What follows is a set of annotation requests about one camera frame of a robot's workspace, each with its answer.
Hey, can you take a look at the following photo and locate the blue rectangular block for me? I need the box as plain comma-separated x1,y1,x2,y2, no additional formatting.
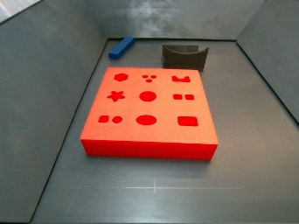
108,36,136,60

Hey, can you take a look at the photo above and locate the red foam shape board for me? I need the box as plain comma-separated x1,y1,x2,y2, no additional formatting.
80,67,219,160

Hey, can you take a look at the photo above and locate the black curved fixture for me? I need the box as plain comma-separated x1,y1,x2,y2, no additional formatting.
163,45,210,72

